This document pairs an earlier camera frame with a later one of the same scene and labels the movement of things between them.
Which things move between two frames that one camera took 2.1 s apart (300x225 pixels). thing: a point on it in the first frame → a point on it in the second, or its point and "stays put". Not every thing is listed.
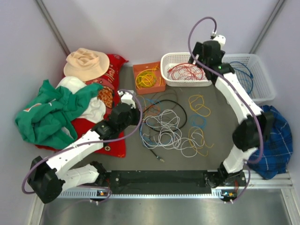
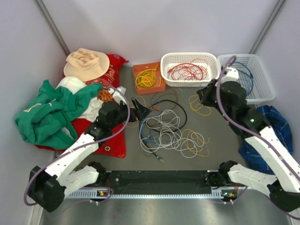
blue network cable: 252,82 stays put
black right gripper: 197,50 → 203,93
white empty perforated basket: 252,74 stays put
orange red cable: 186,71 stays put
